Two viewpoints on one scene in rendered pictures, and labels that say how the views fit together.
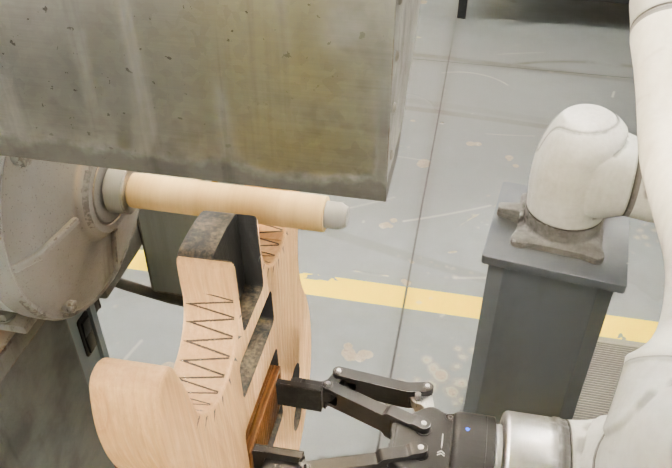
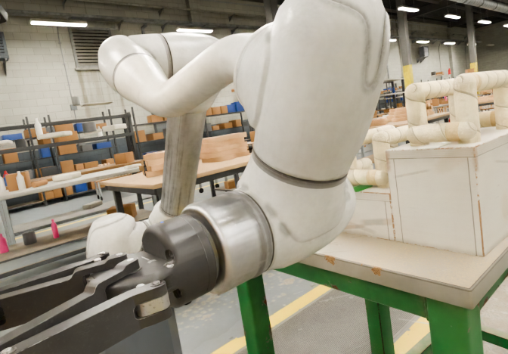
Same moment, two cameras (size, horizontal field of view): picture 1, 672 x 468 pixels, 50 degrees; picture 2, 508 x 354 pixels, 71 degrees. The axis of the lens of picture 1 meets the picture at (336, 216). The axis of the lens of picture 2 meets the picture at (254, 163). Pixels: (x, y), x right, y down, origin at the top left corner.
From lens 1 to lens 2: 0.46 m
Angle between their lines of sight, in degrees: 55
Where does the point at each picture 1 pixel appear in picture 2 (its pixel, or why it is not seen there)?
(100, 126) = not seen: outside the picture
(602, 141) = (123, 223)
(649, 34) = (125, 69)
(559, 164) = (105, 248)
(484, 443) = (182, 219)
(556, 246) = not seen: hidden behind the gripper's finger
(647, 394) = (267, 34)
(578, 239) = not seen: hidden behind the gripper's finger
